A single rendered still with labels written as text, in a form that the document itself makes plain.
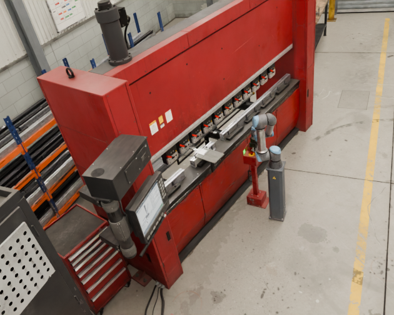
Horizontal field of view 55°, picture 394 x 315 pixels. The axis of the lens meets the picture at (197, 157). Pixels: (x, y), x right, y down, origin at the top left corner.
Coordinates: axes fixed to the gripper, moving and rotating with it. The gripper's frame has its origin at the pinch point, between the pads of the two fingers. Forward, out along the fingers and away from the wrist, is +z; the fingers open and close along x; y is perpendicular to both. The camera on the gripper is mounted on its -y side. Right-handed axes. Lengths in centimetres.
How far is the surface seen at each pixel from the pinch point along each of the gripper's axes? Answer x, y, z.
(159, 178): 155, 19, -81
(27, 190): 150, 232, 23
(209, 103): 25, 44, -70
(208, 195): 64, 31, 25
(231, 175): 18.3, 23.5, 30.4
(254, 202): 13, -5, 68
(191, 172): 70, 46, -9
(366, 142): -158, -105, 65
